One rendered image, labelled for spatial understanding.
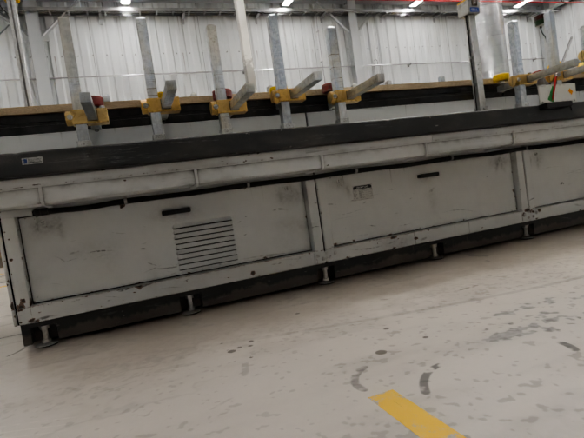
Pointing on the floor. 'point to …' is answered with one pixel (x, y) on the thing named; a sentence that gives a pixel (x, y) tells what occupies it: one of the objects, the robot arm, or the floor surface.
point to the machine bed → (268, 215)
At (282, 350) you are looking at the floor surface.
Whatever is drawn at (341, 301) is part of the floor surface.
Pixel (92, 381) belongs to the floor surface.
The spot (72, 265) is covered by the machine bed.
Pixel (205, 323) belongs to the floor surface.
